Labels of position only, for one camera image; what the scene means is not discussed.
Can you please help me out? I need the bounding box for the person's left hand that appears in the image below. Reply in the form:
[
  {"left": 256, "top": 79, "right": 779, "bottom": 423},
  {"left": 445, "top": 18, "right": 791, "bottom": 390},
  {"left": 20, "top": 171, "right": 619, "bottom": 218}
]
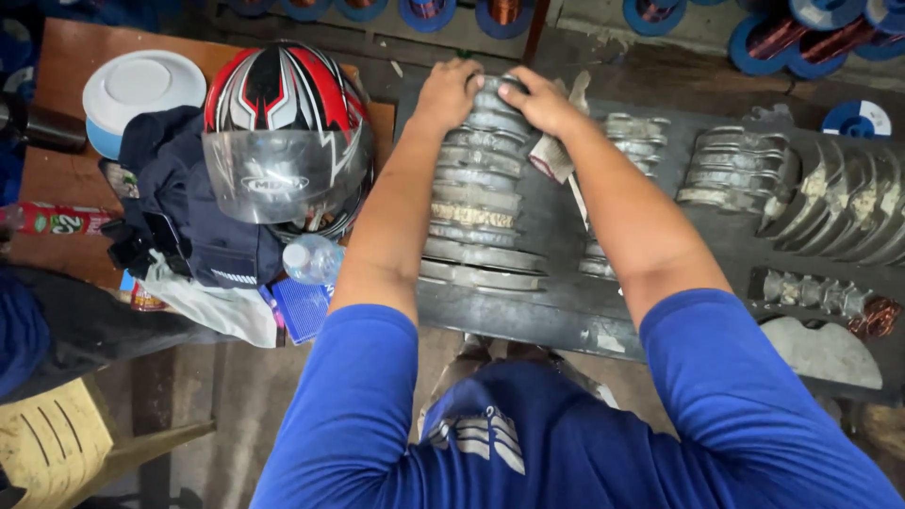
[{"left": 413, "top": 58, "right": 486, "bottom": 137}]

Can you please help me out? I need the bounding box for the person's right hand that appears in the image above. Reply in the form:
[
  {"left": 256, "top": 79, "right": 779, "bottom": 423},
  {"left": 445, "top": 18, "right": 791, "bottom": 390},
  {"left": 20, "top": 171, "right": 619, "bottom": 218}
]
[{"left": 498, "top": 66, "right": 590, "bottom": 143}]

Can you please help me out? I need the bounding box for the tall stack of metal forms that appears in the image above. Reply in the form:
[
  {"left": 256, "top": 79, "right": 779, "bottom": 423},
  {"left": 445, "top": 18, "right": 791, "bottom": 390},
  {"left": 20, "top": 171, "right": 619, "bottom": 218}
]
[{"left": 417, "top": 74, "right": 550, "bottom": 295}]

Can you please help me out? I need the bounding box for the narrow stack of metal forms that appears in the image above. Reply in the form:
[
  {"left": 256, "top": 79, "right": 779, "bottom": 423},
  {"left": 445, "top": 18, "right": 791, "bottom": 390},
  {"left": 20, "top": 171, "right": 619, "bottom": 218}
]
[{"left": 578, "top": 112, "right": 671, "bottom": 281}]

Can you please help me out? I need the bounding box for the red white black motorcycle helmet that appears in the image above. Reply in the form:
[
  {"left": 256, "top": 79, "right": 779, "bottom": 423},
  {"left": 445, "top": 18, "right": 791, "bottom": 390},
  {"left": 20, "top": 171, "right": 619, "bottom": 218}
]
[{"left": 201, "top": 40, "right": 376, "bottom": 246}]

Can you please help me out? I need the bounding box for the clear plastic water bottle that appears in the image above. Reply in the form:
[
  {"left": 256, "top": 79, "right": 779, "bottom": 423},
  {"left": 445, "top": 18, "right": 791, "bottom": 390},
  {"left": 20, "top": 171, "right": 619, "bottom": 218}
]
[{"left": 282, "top": 234, "right": 346, "bottom": 287}]

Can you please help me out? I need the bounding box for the dark metal work board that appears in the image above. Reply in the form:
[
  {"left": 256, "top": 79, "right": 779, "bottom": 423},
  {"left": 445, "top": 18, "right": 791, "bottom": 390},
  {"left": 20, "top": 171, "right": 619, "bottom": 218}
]
[{"left": 395, "top": 83, "right": 905, "bottom": 407}]

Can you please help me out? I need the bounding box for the short stack of metal forms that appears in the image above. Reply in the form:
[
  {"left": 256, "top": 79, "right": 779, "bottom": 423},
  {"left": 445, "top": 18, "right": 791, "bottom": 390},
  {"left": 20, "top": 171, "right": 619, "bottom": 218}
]
[{"left": 676, "top": 126, "right": 801, "bottom": 216}]

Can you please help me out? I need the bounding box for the blue notebook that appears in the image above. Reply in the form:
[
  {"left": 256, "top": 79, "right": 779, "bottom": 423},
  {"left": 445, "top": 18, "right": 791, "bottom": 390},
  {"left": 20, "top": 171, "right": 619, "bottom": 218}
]
[{"left": 271, "top": 278, "right": 335, "bottom": 346}]

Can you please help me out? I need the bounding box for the dark navy jacket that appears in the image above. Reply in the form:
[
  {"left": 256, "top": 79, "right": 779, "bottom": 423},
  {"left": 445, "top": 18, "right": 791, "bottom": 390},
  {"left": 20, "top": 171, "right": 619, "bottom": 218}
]
[{"left": 113, "top": 105, "right": 287, "bottom": 289}]

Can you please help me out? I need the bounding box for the white and blue round container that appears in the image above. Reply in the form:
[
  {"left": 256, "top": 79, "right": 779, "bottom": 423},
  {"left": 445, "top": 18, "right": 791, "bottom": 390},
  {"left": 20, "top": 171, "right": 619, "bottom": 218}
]
[{"left": 82, "top": 49, "right": 208, "bottom": 161}]

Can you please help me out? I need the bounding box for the person's blue shirt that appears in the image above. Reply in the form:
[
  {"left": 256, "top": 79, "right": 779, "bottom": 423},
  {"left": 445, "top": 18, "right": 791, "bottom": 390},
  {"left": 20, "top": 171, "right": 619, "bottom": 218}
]
[{"left": 249, "top": 287, "right": 905, "bottom": 509}]

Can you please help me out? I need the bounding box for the blue and white empty spool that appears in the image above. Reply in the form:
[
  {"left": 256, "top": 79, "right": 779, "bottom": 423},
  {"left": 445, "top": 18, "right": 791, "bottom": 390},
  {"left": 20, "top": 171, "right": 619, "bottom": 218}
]
[{"left": 821, "top": 99, "right": 894, "bottom": 140}]

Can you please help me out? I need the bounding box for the row of large curved forms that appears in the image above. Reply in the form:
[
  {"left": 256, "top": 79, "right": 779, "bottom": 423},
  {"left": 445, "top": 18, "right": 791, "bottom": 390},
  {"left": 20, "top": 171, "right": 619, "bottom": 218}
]
[{"left": 758, "top": 140, "right": 905, "bottom": 268}]

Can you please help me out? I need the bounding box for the row of small metal forms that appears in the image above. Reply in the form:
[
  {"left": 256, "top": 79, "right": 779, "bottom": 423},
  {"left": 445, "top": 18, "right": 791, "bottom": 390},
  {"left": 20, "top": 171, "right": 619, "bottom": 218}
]
[{"left": 761, "top": 269, "right": 872, "bottom": 320}]

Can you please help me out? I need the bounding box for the black cylindrical flask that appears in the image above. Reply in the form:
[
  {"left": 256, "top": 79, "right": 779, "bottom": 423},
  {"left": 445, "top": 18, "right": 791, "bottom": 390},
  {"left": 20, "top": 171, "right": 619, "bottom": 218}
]
[{"left": 0, "top": 94, "right": 89, "bottom": 154}]

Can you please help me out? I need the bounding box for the red label drink bottle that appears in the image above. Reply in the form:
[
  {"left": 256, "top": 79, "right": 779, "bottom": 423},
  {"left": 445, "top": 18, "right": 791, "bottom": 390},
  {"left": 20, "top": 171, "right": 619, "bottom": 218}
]
[{"left": 0, "top": 201, "right": 123, "bottom": 237}]

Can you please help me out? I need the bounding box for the black cloth bag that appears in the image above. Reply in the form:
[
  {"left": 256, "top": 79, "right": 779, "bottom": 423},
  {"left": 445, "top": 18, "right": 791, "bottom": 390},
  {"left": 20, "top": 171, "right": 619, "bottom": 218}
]
[{"left": 0, "top": 263, "right": 238, "bottom": 405}]

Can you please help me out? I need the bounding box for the grey half-round plate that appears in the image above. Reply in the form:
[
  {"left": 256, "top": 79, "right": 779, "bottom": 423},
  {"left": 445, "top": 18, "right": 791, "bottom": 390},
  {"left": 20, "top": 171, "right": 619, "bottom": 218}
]
[{"left": 759, "top": 316, "right": 885, "bottom": 391}]

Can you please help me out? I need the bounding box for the yellow plastic chair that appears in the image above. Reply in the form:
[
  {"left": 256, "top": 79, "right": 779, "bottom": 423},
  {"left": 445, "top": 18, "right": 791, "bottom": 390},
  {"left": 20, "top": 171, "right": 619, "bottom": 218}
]
[{"left": 0, "top": 377, "right": 217, "bottom": 509}]

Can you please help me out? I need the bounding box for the blue spool of copper wire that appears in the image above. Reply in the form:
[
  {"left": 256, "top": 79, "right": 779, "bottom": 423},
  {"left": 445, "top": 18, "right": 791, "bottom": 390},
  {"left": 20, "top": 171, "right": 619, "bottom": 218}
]
[
  {"left": 398, "top": 0, "right": 458, "bottom": 34},
  {"left": 279, "top": 0, "right": 333, "bottom": 23},
  {"left": 474, "top": 0, "right": 536, "bottom": 41},
  {"left": 334, "top": 0, "right": 389, "bottom": 24}
]

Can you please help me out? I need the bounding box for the heap of blue wire spools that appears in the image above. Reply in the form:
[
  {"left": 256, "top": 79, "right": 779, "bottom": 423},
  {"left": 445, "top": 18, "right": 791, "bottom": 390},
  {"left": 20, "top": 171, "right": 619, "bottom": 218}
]
[{"left": 621, "top": 0, "right": 905, "bottom": 81}]

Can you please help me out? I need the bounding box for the copper wire coil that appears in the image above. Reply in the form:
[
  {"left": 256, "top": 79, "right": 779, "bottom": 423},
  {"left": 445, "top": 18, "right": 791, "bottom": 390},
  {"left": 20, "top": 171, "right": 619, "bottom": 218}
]
[{"left": 847, "top": 296, "right": 903, "bottom": 340}]

